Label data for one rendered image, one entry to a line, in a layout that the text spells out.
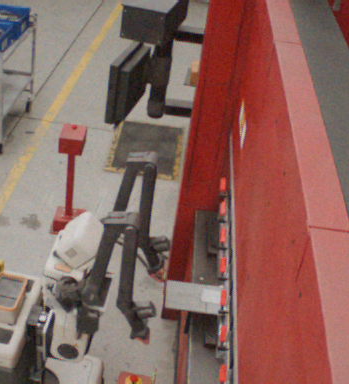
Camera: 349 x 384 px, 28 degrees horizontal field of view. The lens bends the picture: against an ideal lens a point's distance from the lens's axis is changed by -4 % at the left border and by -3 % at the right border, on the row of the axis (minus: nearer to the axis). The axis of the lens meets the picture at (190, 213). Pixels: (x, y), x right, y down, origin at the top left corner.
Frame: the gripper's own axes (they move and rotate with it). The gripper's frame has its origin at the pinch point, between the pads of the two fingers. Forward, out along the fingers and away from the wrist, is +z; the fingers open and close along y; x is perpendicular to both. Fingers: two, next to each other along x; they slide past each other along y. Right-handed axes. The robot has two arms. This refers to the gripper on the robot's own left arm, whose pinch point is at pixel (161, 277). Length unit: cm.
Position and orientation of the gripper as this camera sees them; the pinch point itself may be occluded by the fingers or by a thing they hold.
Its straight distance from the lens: 328.7
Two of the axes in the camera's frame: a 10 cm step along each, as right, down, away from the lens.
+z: 3.2, 7.9, 5.2
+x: -9.4, 2.0, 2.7
